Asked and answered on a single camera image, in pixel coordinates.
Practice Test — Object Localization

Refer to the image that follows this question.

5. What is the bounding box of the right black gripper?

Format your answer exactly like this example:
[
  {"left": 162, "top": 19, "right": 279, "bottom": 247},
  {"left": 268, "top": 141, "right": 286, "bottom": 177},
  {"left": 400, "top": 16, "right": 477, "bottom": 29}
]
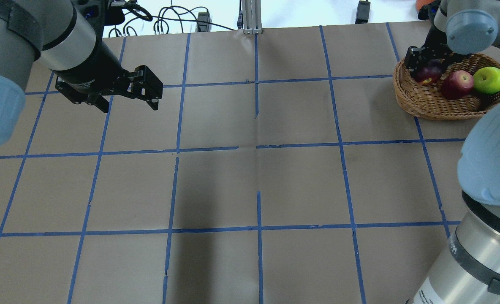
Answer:
[{"left": 404, "top": 25, "right": 470, "bottom": 77}]

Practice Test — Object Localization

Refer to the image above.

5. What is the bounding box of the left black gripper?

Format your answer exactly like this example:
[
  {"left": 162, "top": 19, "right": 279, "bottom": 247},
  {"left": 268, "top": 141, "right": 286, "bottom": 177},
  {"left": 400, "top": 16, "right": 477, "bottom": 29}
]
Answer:
[{"left": 54, "top": 40, "right": 163, "bottom": 114}]

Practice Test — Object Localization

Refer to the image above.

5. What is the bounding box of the dark red apple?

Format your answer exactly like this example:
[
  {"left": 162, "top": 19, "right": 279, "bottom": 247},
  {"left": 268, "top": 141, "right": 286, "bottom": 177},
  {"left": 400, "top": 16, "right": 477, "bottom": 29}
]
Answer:
[{"left": 413, "top": 62, "right": 444, "bottom": 85}]

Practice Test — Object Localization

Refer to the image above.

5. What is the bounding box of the red yellow apple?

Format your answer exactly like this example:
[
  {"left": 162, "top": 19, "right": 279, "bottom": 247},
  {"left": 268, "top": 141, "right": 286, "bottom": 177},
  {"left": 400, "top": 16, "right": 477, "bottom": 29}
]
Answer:
[{"left": 440, "top": 70, "right": 474, "bottom": 100}]

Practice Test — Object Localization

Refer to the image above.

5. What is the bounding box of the green apple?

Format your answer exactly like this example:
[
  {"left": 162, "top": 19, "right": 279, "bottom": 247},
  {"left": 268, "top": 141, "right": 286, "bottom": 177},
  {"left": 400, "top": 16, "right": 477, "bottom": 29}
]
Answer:
[{"left": 473, "top": 67, "right": 500, "bottom": 95}]

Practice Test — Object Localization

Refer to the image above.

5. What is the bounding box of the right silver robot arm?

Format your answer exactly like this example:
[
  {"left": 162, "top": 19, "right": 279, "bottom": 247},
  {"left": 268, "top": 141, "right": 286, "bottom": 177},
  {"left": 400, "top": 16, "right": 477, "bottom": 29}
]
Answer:
[{"left": 404, "top": 0, "right": 500, "bottom": 304}]

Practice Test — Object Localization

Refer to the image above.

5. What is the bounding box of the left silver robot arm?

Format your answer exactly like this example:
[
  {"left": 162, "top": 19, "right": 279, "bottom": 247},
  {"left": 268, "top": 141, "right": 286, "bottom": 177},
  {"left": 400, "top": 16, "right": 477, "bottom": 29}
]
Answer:
[{"left": 0, "top": 0, "right": 163, "bottom": 146}]

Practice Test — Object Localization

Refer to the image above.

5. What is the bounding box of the brown wicker basket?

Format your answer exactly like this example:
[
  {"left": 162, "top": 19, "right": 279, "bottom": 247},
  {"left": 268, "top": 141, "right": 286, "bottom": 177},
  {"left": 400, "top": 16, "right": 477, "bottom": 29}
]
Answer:
[{"left": 393, "top": 53, "right": 500, "bottom": 121}]

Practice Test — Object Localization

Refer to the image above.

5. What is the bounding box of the orange bucket with lid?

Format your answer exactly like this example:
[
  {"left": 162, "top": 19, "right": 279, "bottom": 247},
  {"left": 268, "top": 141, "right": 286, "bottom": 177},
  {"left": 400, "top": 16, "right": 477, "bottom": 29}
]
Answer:
[{"left": 415, "top": 0, "right": 434, "bottom": 12}]

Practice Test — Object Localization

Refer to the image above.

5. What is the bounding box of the black power adapter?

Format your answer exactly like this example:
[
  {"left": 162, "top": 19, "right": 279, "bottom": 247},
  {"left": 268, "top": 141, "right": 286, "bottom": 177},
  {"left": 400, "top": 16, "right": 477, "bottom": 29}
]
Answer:
[{"left": 354, "top": 0, "right": 371, "bottom": 24}]

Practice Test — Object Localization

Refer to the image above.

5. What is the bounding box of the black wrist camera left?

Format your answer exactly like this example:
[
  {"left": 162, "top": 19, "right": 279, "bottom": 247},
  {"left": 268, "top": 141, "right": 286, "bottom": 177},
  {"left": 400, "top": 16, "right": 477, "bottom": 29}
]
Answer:
[{"left": 79, "top": 0, "right": 153, "bottom": 28}]

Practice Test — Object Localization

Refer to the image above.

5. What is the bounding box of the aluminium frame post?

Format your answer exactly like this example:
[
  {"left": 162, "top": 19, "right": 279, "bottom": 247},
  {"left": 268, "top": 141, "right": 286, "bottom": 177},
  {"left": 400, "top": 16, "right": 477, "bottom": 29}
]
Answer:
[{"left": 237, "top": 0, "right": 263, "bottom": 35}]

